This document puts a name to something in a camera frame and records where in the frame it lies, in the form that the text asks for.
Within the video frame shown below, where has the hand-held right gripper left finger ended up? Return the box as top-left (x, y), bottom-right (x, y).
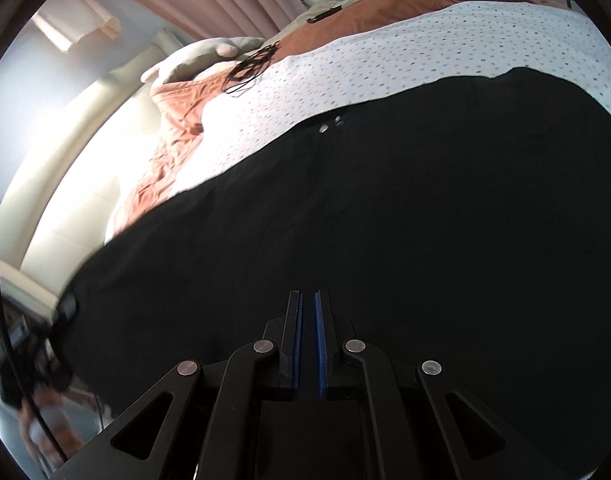
top-left (52, 290), bottom-right (304, 480)

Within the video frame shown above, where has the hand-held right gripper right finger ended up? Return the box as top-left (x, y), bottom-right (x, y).
top-left (313, 288), bottom-right (567, 480)

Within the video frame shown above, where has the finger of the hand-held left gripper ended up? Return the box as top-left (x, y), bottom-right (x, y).
top-left (54, 292), bottom-right (81, 333)

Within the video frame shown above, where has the black garment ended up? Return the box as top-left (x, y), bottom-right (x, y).
top-left (60, 66), bottom-right (611, 480)

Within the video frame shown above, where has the person's left hand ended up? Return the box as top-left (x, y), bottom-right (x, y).
top-left (19, 389), bottom-right (84, 467)

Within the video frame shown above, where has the grey plush pillow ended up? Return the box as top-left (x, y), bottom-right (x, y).
top-left (140, 35), bottom-right (267, 87)

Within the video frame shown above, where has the dotted white bed sheet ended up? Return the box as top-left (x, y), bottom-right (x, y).
top-left (105, 0), bottom-right (611, 233)

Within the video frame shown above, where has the small black flat item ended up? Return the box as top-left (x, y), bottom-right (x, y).
top-left (307, 4), bottom-right (343, 25)

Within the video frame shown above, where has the brown blanket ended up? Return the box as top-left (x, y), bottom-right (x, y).
top-left (110, 0), bottom-right (572, 237)

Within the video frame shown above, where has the cream bed frame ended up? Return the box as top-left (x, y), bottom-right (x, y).
top-left (0, 29), bottom-right (196, 286)

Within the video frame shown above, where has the tangled black cable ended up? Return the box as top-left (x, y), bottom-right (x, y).
top-left (224, 43), bottom-right (281, 97)

